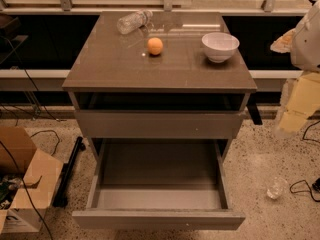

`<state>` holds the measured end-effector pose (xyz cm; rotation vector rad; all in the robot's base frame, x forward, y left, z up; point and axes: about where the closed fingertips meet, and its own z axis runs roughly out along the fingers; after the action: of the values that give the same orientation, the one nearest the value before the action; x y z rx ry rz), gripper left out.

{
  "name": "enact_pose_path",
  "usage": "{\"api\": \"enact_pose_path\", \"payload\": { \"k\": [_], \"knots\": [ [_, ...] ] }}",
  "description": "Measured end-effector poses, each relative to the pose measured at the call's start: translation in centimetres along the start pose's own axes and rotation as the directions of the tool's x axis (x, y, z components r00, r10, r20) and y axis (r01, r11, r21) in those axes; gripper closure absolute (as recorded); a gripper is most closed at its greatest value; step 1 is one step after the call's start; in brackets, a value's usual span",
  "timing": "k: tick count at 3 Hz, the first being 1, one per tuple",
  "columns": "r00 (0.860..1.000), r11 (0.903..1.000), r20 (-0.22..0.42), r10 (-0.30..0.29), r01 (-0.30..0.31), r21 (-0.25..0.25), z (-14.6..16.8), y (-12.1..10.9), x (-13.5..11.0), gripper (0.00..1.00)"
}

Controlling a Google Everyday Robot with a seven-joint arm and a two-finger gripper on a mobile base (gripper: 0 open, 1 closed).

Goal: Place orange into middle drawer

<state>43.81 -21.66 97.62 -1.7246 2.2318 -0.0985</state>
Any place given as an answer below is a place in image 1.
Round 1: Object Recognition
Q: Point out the closed grey top drawer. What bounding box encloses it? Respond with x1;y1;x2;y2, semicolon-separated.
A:
75;110;244;139

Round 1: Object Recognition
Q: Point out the black tripod on floor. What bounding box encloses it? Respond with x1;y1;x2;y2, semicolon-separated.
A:
53;136;86;207

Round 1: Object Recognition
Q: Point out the clear glass on floor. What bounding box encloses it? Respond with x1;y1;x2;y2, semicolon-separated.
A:
266;177;288;200

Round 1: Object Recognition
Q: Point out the open cardboard box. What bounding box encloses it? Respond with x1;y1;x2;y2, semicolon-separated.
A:
0;126;63;234

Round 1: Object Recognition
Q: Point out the open grey middle drawer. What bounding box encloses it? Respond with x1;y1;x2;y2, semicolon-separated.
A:
73;139;245;230

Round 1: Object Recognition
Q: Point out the brown drawer cabinet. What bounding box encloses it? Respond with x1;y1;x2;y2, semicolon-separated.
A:
63;12;256;155

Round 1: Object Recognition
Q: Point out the black cable right floor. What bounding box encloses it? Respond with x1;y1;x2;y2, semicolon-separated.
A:
289;177;320;203

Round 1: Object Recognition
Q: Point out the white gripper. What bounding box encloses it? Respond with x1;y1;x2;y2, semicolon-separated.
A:
270;29;320;138

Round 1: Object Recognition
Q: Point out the clear plastic water bottle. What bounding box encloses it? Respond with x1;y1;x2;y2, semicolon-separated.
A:
117;10;153;35

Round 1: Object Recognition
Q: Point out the black cable left floor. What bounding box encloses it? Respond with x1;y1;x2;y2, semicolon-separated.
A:
0;33;62;240

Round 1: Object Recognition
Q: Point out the black cable floor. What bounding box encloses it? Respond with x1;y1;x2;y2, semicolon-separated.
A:
289;177;320;203
0;33;62;240

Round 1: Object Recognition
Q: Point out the orange fruit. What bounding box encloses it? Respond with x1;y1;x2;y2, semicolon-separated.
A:
147;38;163;56

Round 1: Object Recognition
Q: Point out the white ceramic bowl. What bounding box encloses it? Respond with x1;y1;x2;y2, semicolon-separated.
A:
202;32;240;63

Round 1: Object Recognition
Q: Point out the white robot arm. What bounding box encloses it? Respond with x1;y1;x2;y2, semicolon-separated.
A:
270;1;320;138

